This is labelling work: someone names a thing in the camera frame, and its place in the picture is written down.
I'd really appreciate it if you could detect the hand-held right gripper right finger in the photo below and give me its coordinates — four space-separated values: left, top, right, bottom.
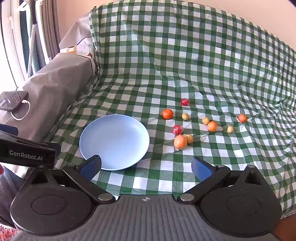
177 156 269 205

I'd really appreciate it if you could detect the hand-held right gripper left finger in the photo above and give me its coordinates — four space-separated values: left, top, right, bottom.
25 155 116 205

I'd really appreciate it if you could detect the light blue plate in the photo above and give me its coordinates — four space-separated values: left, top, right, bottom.
79 115 150 171

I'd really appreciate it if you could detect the plastic-wrapped large orange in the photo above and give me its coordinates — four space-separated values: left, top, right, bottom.
174 134 187 151

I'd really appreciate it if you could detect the black smartphone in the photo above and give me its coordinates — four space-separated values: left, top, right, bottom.
0 91 29 113

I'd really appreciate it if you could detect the grey armrest cover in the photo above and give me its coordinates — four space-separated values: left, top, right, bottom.
0 52 95 149

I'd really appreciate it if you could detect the red patterned cloth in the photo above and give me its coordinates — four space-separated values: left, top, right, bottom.
0 224 19 241

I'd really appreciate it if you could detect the white perforated pole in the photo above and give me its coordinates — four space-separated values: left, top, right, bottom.
29 22 38 67

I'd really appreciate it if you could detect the green checked tablecloth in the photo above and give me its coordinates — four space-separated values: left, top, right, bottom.
44 3 296 219

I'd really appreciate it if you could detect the beige tape label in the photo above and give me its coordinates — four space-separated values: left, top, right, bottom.
60 46 77 55

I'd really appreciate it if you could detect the teal cloth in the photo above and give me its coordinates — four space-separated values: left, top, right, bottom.
18 0 47 75

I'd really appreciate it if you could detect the white paper cover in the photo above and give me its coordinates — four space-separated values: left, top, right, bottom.
59 11 100 77

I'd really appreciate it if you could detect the grey curtain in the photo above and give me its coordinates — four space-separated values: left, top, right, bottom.
43 0 61 56

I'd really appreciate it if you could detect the white charging cable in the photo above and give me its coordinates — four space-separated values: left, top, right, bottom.
10 100 31 121

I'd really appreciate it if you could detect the white window frame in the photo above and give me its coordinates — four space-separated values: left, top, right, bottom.
0 0 60 91

